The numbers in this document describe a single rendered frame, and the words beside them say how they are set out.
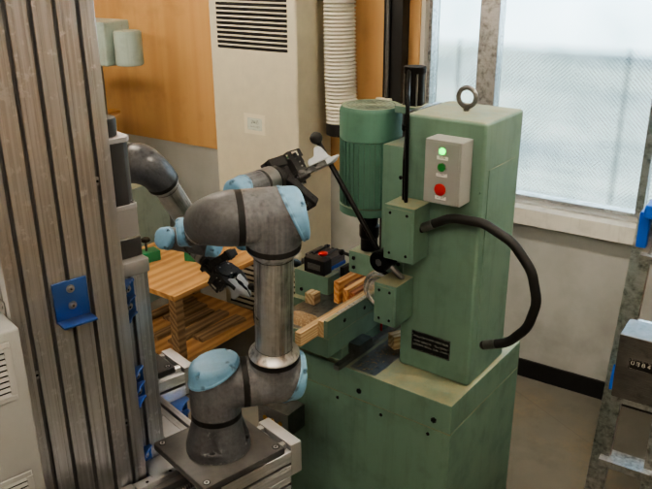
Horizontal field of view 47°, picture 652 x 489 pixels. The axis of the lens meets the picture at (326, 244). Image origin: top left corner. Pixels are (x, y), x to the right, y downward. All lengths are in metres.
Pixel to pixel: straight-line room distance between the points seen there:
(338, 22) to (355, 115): 1.50
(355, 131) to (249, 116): 1.73
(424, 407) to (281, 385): 0.50
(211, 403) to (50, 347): 0.36
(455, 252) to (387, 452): 0.63
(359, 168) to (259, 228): 0.66
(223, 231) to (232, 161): 2.42
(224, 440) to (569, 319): 2.15
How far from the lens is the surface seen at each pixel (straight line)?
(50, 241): 1.59
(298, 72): 3.55
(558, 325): 3.61
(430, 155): 1.86
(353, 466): 2.34
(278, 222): 1.49
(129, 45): 4.00
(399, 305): 2.02
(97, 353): 1.73
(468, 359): 2.07
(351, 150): 2.09
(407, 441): 2.16
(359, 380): 2.16
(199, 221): 1.51
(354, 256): 2.24
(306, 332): 2.07
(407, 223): 1.91
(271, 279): 1.57
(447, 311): 2.04
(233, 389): 1.71
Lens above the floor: 1.90
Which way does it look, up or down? 21 degrees down
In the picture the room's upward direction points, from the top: straight up
